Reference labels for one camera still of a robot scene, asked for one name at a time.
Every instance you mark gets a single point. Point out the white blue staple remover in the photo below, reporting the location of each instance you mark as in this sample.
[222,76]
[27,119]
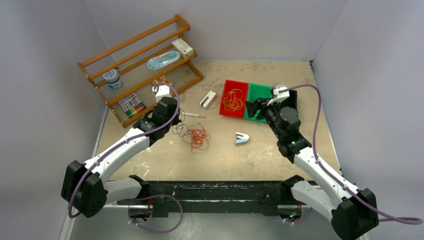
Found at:
[241,138]

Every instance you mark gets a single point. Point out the white marker with orange cap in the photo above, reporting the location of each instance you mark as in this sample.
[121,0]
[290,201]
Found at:
[193,115]

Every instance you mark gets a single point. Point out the green plastic bin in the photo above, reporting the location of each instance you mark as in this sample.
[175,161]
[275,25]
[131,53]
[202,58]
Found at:
[257,91]

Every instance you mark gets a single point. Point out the wooden shelf rack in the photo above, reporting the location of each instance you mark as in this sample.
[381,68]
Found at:
[136,76]

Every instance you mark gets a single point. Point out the blue white oval package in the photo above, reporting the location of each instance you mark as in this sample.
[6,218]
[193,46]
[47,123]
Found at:
[163,60]

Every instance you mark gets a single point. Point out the aluminium frame rail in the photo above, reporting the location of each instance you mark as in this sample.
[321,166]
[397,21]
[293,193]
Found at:
[200,220]

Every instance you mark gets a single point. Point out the white red box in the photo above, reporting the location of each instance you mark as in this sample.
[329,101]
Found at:
[183,48]

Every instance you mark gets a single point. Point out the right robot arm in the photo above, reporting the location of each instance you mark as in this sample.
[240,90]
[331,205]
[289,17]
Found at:
[342,203]

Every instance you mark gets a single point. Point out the white stapler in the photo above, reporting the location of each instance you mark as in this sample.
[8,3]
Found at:
[208,99]

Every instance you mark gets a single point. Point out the blue white tape roll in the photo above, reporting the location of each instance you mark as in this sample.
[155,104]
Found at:
[113,78]

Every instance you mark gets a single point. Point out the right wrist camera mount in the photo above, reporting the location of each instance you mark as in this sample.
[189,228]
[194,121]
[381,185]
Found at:
[279,94]

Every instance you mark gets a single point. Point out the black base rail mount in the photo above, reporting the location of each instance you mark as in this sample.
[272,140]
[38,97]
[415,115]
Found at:
[266,197]

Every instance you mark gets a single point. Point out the orange snack packet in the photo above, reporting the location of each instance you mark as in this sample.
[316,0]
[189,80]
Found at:
[161,79]

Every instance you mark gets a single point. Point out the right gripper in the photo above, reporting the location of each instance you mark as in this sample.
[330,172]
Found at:
[260,104]

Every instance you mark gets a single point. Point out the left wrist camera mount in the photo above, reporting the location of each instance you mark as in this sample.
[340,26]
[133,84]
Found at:
[161,91]

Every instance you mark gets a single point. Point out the coloured marker set pack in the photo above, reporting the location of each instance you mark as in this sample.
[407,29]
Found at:
[131,105]

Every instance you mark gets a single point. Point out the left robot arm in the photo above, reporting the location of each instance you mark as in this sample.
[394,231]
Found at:
[87,186]

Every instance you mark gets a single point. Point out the red plastic bin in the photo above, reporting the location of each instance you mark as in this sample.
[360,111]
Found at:
[234,95]

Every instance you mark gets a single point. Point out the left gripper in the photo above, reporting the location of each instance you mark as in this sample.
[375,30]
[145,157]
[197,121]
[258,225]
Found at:
[176,120]

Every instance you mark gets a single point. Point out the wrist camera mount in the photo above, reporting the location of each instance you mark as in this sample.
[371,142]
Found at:
[161,91]
[279,94]

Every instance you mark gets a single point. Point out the black plastic bin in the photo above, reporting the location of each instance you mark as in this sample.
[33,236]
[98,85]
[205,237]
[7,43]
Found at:
[293,99]

